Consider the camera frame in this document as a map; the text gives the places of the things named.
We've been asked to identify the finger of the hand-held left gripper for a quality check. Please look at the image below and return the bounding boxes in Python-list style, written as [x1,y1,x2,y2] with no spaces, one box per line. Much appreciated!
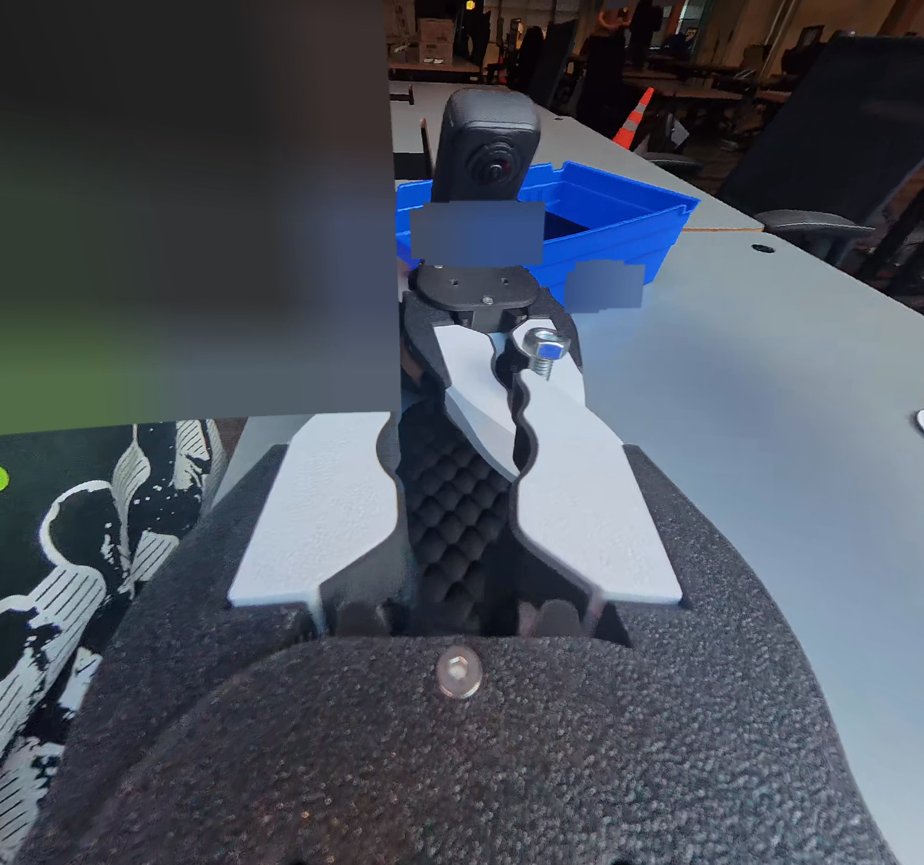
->
[503,325,586,408]
[431,325,539,485]

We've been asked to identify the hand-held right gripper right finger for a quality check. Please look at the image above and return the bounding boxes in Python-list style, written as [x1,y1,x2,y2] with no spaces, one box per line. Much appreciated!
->
[511,372,684,636]

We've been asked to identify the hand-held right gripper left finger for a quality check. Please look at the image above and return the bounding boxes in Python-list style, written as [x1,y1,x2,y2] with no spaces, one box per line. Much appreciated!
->
[226,412,416,636]

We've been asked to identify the silver hex bolt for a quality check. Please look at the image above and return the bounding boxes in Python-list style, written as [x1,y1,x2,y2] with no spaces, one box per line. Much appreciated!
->
[514,325,566,382]

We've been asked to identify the blue divided parts bin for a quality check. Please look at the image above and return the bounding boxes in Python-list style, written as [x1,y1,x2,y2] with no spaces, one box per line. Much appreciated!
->
[396,160,700,285]

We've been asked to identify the black honeycomb wrist pad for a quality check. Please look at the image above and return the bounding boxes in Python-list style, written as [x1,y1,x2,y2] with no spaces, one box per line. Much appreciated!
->
[396,398,522,636]

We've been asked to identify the orange traffic cone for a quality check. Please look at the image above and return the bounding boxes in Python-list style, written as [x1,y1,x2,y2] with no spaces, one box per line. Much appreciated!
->
[611,88,654,151]

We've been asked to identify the black office chair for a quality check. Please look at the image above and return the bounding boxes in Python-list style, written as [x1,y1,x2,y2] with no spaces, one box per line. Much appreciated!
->
[537,18,580,109]
[711,31,924,282]

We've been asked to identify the stack of cardboard boxes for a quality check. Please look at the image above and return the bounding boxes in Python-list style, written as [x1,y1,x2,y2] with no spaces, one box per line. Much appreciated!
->
[417,17,456,64]

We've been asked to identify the black white patterned pants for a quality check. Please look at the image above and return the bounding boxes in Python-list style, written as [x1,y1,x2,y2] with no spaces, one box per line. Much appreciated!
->
[0,417,231,862]

